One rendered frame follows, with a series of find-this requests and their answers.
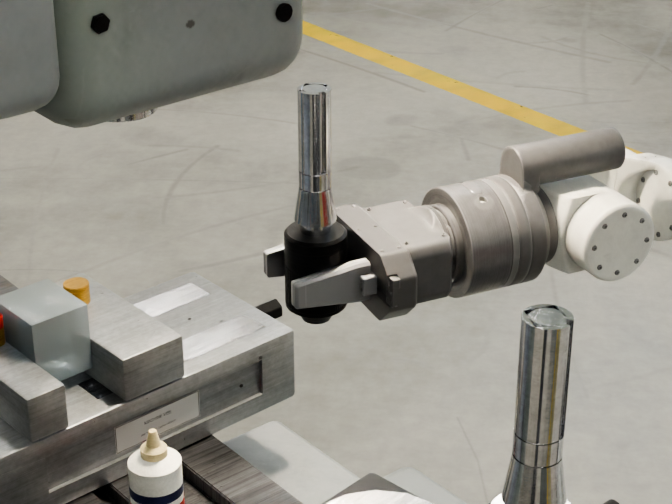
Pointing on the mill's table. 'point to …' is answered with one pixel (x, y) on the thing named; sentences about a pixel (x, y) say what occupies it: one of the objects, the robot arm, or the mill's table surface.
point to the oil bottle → (155, 473)
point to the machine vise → (176, 431)
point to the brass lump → (79, 287)
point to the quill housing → (163, 52)
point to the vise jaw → (129, 345)
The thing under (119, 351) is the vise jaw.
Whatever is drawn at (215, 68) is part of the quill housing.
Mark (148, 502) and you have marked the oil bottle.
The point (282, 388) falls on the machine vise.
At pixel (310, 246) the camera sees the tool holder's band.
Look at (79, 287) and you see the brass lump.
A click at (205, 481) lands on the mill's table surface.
